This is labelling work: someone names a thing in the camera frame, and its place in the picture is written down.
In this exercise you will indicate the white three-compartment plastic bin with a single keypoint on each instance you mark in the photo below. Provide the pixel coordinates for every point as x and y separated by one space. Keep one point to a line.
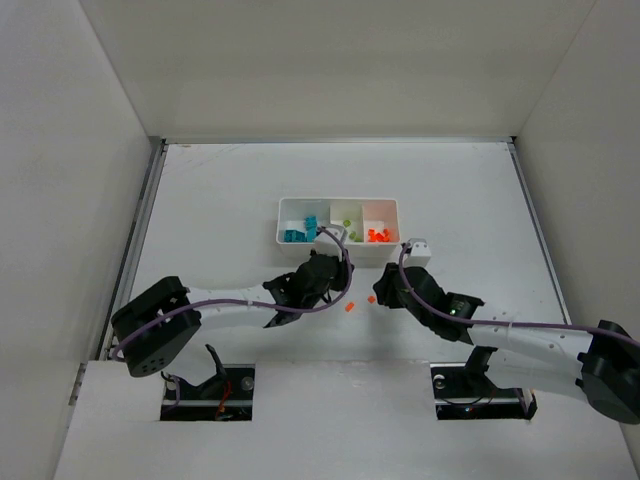
364 214

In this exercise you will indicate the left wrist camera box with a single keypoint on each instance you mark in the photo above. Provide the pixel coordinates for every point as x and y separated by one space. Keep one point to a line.
329 240

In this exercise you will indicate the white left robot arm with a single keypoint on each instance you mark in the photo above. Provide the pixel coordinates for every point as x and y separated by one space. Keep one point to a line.
153 328

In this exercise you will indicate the teal frog lotus brick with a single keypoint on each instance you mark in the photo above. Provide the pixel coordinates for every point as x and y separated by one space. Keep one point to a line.
311 235

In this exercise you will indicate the small teal slope brick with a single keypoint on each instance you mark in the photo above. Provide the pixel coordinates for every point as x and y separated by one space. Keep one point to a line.
311 223

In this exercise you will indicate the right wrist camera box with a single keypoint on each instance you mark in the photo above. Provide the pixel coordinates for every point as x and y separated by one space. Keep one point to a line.
415 253

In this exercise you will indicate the teal two-by-four brick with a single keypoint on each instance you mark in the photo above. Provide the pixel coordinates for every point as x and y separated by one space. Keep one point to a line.
294 236

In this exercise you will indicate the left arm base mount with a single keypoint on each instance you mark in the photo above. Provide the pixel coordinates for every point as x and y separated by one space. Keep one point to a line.
227 396

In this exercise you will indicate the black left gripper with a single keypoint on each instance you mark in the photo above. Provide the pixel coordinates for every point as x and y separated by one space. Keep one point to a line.
288 298

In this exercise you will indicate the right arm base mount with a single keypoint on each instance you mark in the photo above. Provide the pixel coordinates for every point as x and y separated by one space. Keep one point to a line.
462 391

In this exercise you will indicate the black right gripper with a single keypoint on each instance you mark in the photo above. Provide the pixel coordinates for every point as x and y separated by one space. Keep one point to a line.
395 286

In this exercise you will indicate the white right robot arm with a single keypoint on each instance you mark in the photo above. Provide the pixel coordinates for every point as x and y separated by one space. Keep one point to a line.
599 366

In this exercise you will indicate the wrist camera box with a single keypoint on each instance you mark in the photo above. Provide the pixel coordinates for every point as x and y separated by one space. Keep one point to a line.
415 253
329 240

